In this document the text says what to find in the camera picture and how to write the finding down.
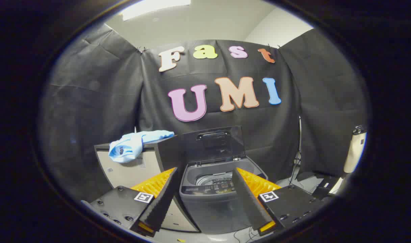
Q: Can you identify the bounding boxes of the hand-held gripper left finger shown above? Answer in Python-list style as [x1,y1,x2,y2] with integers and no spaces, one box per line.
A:
[80,167,179,237]

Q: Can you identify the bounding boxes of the dark grey washing machine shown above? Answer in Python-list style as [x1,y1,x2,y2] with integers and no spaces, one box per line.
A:
[179,158,268,235]

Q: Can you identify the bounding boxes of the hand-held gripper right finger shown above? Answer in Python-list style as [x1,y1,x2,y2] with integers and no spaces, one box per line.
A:
[231,167,327,237]

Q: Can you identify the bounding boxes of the black box on floor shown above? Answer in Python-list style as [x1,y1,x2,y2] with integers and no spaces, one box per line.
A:
[312,175,341,200]

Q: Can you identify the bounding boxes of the cream bottle with black top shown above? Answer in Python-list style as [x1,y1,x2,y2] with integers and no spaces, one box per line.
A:
[343,125,367,174]

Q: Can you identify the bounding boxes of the black backdrop cloth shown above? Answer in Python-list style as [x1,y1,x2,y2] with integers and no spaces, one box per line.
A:
[38,23,368,203]

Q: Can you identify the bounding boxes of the hanging black cables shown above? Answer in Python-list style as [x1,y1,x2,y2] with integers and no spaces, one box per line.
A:
[288,116,302,186]

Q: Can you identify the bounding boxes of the dark cabinet with beige door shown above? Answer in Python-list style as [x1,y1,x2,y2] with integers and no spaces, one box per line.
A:
[94,135,201,233]

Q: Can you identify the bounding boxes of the light blue shirt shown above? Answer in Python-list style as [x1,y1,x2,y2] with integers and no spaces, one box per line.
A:
[108,130,175,164]

